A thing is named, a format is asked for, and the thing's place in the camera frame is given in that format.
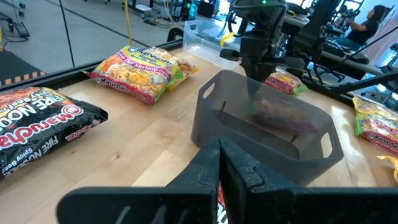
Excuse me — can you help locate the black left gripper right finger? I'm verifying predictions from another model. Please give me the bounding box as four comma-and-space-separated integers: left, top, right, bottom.
219, 138, 398, 224

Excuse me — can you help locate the black orange-striped floor mat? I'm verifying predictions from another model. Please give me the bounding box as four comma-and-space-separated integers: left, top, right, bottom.
0, 49, 47, 87

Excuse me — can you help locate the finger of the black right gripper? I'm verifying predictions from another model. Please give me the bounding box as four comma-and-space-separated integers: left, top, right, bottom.
220, 48, 259, 82
257, 57, 305, 82

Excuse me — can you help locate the person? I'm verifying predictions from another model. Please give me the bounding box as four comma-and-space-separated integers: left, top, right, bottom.
334, 4, 388, 52

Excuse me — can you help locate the clear plastic bin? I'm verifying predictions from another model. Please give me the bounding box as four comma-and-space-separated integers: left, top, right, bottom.
182, 19, 242, 70

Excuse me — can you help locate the black floor power brick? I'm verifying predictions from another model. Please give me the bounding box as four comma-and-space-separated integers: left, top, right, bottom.
12, 21, 31, 39

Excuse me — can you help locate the grey background desk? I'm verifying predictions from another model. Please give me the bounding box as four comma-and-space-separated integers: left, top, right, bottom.
281, 14, 385, 77

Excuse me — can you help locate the lime chili shrimp ramen pack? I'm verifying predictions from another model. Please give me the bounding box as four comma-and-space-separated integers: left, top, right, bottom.
83, 45, 184, 105
250, 95, 318, 133
353, 96, 398, 156
264, 70, 308, 96

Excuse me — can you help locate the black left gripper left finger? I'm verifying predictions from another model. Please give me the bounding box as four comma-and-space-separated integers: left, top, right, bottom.
55, 138, 221, 224

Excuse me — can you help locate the yellow tape strip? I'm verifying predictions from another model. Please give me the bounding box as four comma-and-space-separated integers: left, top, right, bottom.
220, 31, 236, 48

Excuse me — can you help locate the yellow hanging cable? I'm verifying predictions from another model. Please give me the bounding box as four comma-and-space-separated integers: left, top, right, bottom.
123, 0, 134, 47

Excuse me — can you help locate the grey translucent plastic bin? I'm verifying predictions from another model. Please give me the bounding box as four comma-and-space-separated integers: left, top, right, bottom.
191, 69, 345, 187

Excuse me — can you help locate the black hanging cable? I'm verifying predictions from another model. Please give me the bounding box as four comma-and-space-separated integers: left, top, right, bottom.
58, 0, 76, 68

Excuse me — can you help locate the black fire noodle pack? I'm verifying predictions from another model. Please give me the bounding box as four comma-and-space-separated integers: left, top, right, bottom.
0, 86, 109, 181

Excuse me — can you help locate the yellow chicken flavor ramen pack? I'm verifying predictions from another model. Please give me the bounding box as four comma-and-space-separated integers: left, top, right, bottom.
143, 46, 200, 93

